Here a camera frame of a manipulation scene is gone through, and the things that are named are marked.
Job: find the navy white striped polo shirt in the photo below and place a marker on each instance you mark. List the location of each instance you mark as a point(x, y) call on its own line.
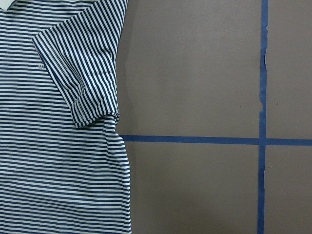
point(63, 167)

